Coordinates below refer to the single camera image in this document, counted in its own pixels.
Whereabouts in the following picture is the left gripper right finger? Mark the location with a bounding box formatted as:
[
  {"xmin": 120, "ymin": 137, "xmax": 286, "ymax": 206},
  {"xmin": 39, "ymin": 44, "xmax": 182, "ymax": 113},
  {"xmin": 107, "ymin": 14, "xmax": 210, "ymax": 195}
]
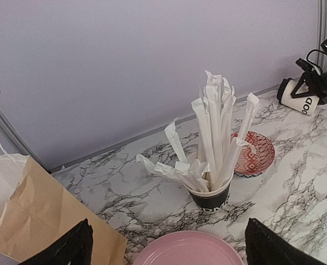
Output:
[{"xmin": 245, "ymin": 218, "xmax": 322, "ymax": 265}]

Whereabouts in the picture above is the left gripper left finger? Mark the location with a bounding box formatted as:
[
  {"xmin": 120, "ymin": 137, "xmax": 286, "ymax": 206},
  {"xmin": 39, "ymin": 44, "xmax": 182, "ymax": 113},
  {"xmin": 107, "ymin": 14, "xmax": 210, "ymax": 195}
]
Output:
[{"xmin": 22, "ymin": 219, "xmax": 93, "ymax": 265}]

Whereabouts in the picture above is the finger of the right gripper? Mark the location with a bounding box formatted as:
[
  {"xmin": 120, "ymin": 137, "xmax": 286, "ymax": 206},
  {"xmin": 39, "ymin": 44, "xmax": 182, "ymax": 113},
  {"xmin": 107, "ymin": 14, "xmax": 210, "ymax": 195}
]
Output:
[{"xmin": 290, "ymin": 77, "xmax": 312, "ymax": 98}]

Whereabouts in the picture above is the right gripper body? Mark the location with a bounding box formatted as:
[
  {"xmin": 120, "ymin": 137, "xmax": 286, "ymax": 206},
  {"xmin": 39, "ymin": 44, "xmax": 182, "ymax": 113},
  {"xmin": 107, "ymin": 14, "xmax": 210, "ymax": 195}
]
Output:
[{"xmin": 306, "ymin": 71, "xmax": 327, "ymax": 105}]

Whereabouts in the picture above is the white paper coffee cup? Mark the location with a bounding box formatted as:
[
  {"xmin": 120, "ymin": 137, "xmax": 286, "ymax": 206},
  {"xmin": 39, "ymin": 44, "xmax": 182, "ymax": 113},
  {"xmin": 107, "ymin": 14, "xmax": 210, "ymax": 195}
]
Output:
[{"xmin": 280, "ymin": 78, "xmax": 319, "ymax": 116}]

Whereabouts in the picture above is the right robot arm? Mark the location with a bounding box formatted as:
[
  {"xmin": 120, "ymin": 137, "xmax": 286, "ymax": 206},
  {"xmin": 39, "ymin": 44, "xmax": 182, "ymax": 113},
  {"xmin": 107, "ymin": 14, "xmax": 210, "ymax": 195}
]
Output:
[{"xmin": 291, "ymin": 39, "xmax": 327, "ymax": 105}]

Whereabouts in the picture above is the brown paper bag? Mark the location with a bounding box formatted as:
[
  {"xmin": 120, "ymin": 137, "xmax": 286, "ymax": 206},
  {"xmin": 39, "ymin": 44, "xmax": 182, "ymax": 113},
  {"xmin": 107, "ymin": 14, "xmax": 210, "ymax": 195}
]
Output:
[{"xmin": 0, "ymin": 152, "xmax": 127, "ymax": 264}]

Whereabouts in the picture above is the black cup holding straws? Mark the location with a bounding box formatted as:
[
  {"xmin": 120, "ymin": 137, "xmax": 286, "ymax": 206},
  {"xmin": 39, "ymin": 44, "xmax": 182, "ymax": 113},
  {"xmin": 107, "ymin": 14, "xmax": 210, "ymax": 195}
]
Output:
[{"xmin": 186, "ymin": 174, "xmax": 233, "ymax": 213}]

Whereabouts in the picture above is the pink plate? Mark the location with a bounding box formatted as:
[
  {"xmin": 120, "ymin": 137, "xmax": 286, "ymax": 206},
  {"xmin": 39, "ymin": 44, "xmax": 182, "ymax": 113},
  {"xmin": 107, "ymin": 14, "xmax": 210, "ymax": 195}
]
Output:
[{"xmin": 133, "ymin": 231, "xmax": 244, "ymax": 264}]

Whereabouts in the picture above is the red patterned bowl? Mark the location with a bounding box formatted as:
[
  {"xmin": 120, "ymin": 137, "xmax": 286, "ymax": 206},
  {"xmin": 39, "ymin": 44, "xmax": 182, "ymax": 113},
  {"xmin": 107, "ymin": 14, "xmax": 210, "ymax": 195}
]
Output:
[{"xmin": 234, "ymin": 131, "xmax": 275, "ymax": 178}]

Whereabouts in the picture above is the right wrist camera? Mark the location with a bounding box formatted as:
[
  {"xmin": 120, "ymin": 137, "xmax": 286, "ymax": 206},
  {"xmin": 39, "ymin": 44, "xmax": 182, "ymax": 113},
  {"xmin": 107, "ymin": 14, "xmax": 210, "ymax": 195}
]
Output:
[{"xmin": 296, "ymin": 58, "xmax": 323, "ymax": 76}]

